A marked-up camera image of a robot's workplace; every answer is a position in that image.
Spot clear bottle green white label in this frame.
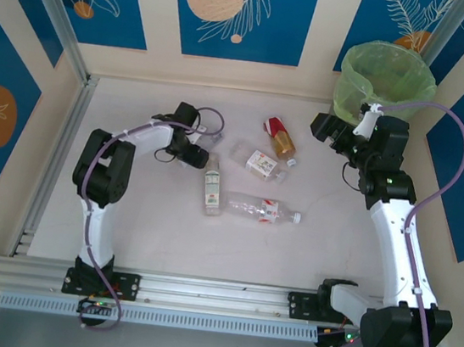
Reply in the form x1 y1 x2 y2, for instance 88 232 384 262
198 156 230 219

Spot amber bottle red white label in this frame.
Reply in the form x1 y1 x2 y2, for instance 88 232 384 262
257 115 304 169

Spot clear bottle white printed label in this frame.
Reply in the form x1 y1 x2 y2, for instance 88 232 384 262
226 137 292 185

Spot large clear bottle red label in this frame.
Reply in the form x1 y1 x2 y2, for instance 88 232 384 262
221 189 305 231

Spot green plastic bin bag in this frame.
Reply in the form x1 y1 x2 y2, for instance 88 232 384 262
332 34 443 135

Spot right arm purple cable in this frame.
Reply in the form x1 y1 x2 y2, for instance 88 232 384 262
320 91 464 347

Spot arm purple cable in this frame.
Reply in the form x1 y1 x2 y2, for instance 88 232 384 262
61 92 228 345
320 91 464 347

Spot aluminium side rail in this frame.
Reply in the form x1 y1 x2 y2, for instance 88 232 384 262
10 68 100 266

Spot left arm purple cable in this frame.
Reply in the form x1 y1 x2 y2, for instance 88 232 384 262
61 92 228 345

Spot aluminium mounting rail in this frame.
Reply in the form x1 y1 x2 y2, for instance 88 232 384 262
0 246 453 346

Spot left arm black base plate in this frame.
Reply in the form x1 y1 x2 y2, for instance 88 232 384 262
60 265 143 304

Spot aluminium frame post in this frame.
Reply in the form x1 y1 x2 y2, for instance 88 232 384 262
416 0 464 81
3 0 100 85

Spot grey slotted cable tray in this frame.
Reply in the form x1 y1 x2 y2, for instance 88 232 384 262
0 283 322 347

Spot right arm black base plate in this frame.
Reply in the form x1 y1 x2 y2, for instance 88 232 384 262
284 289 369 329

